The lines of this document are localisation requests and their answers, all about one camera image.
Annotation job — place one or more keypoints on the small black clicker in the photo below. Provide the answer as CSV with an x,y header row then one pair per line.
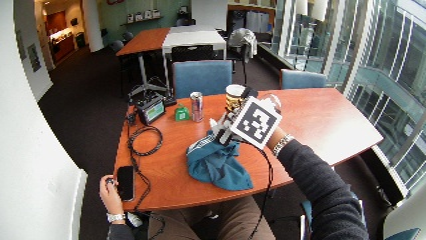
x,y
109,181

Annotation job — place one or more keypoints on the patterned paper cup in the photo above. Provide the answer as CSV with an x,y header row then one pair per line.
x,y
233,96

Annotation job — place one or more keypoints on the black smartphone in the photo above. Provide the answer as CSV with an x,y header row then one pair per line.
x,y
125,183

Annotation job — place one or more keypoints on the clear glass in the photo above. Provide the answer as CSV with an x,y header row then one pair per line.
x,y
273,100

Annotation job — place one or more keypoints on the white marker cube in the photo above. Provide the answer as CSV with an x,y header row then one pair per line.
x,y
257,121

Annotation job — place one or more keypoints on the silver wristwatch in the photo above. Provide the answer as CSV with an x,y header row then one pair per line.
x,y
116,217

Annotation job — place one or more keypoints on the blue upholstered chair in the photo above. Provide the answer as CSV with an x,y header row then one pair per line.
x,y
201,78
302,80

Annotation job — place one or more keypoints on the silver drink can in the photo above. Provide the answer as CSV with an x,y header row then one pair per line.
x,y
197,107

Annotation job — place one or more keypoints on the grey jacket on chair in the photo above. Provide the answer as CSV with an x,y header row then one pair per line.
x,y
242,40

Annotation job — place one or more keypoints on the small green carton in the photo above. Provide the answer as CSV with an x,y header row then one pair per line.
x,y
181,114

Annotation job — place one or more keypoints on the black mesh chair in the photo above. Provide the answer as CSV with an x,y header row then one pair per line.
x,y
192,52

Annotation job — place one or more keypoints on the white table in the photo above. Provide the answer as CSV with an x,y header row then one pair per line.
x,y
193,38

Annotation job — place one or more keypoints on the black device with screen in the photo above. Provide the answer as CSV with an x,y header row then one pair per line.
x,y
150,111

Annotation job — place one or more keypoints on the teal cloth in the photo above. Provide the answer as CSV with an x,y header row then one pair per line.
x,y
220,168

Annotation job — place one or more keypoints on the orange wooden table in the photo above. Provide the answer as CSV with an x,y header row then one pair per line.
x,y
144,41

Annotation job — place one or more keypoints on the person's brown trousers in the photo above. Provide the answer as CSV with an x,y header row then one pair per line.
x,y
221,220

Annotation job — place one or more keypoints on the blue seat chair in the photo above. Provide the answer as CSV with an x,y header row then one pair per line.
x,y
306,213

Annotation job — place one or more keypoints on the wall shelf with frames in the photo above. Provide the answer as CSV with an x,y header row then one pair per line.
x,y
141,17

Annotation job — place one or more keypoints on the framed wall picture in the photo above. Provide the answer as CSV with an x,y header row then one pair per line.
x,y
33,57

